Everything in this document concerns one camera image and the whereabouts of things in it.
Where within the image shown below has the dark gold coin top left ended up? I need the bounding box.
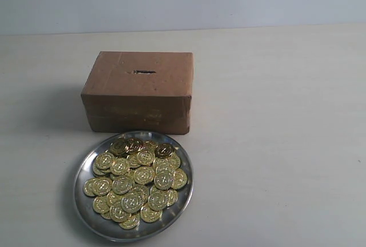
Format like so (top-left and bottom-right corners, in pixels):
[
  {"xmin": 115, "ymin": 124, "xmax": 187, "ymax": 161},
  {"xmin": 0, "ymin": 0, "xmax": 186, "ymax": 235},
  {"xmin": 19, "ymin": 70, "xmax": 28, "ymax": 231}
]
[{"xmin": 109, "ymin": 138, "xmax": 128, "ymax": 157}]

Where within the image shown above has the dark gold coin top right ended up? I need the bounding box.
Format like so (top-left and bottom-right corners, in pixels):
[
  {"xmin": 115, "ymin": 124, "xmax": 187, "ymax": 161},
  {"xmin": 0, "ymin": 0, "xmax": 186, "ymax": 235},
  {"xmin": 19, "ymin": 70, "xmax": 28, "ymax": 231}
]
[{"xmin": 154, "ymin": 143, "xmax": 175, "ymax": 158}]

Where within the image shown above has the gold coin centre right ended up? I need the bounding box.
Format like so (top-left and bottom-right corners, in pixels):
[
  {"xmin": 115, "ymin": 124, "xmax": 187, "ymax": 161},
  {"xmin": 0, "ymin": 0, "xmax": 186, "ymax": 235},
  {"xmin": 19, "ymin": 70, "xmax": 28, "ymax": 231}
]
[{"xmin": 154, "ymin": 170, "xmax": 174, "ymax": 190}]

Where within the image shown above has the gold coin upper left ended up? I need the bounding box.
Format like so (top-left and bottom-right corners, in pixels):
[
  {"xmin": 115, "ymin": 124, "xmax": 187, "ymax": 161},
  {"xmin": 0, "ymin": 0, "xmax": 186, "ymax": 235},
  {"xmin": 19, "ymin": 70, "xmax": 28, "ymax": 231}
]
[{"xmin": 95, "ymin": 152, "xmax": 114, "ymax": 170}]

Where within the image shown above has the dark gold coin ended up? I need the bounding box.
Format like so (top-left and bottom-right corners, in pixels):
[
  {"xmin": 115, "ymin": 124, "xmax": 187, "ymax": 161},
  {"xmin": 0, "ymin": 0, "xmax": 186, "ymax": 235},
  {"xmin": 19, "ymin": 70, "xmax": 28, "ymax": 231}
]
[
  {"xmin": 154, "ymin": 143, "xmax": 175, "ymax": 158},
  {"xmin": 126, "ymin": 138, "xmax": 144, "ymax": 154},
  {"xmin": 109, "ymin": 138, "xmax": 128, "ymax": 157}
]

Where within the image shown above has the dark gold coin top middle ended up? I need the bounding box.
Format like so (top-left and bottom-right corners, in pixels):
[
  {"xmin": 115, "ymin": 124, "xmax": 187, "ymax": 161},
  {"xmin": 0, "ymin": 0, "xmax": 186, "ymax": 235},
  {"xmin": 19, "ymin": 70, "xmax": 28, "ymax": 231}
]
[{"xmin": 126, "ymin": 138, "xmax": 144, "ymax": 154}]

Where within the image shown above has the gold coin far left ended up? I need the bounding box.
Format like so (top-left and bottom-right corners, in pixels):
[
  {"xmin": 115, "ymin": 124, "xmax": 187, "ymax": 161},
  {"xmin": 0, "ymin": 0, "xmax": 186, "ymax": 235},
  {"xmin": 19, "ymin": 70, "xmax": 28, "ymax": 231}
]
[{"xmin": 83, "ymin": 178, "xmax": 99, "ymax": 197}]

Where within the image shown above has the gold coin bottom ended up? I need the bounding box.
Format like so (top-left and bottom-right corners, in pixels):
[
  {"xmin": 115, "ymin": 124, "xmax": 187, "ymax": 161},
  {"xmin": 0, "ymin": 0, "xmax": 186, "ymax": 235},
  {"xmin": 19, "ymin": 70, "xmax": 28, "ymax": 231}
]
[{"xmin": 119, "ymin": 212, "xmax": 140, "ymax": 230}]

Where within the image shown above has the brown cardboard slotted box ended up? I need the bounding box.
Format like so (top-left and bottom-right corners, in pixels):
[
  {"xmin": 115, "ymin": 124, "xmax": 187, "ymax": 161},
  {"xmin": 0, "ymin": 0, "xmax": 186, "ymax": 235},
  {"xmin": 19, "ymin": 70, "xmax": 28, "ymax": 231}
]
[{"xmin": 81, "ymin": 51, "xmax": 194, "ymax": 135}]

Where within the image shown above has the round steel plate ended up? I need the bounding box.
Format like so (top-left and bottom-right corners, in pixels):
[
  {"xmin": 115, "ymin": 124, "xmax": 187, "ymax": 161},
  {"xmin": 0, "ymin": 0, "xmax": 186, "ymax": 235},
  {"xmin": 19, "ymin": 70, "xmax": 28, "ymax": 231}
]
[{"xmin": 73, "ymin": 130, "xmax": 194, "ymax": 243}]

